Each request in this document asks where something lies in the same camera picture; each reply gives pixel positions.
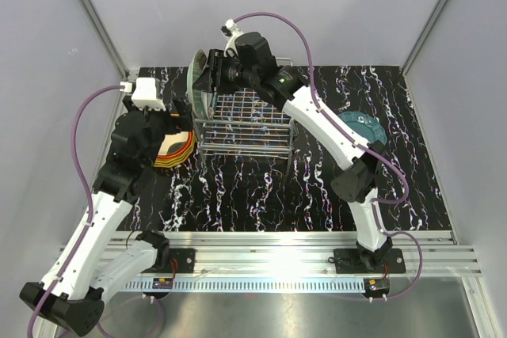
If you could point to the controller board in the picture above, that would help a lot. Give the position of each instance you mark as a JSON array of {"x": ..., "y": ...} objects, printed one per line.
[
  {"x": 381, "y": 286},
  {"x": 162, "y": 283}
]

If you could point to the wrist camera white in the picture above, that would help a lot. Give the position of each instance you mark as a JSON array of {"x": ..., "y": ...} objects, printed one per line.
[
  {"x": 143, "y": 94},
  {"x": 231, "y": 33}
]

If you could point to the white plate teal rim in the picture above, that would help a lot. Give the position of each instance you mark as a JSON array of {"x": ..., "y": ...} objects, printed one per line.
[{"x": 203, "y": 104}]

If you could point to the yellow scalloped plate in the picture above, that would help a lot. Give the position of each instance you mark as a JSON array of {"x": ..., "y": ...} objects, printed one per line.
[{"x": 174, "y": 163}]

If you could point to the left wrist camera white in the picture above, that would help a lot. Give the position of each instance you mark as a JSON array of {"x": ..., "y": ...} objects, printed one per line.
[{"x": 143, "y": 94}]

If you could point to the metal wire dish rack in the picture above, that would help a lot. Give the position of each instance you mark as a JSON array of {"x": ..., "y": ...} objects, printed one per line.
[{"x": 244, "y": 126}]

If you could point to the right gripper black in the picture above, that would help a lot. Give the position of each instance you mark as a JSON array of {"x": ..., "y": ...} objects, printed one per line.
[{"x": 207, "y": 81}]

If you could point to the left aluminium frame post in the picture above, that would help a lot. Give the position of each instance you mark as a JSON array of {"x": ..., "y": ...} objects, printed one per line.
[{"x": 106, "y": 40}]

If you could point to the cream plate with dark patch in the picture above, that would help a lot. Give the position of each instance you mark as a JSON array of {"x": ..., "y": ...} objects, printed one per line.
[{"x": 173, "y": 143}]

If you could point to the right controller board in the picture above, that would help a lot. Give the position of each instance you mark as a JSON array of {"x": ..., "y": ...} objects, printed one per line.
[{"x": 381, "y": 286}]

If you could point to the light green flower plate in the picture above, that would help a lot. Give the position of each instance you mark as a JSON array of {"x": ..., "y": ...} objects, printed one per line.
[{"x": 195, "y": 70}]

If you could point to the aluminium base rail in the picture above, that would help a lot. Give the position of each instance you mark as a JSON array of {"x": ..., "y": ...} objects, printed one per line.
[{"x": 312, "y": 262}]

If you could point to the left controller board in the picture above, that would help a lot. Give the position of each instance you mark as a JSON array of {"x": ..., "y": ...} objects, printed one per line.
[{"x": 162, "y": 283}]

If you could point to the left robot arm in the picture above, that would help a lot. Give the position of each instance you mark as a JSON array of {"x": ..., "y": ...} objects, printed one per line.
[{"x": 74, "y": 292}]

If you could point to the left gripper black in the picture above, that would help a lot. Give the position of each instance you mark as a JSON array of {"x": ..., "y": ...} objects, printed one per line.
[{"x": 183, "y": 122}]

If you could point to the red-orange scalloped plate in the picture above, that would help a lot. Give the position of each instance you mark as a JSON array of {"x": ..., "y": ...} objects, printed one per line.
[{"x": 190, "y": 144}]

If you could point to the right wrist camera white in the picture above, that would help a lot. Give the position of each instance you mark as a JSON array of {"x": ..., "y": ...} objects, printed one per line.
[{"x": 231, "y": 33}]

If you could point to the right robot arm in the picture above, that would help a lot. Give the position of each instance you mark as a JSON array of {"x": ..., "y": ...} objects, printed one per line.
[{"x": 358, "y": 160}]

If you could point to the dark teal plate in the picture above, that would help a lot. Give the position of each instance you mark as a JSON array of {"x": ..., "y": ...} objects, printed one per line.
[{"x": 366, "y": 126}]

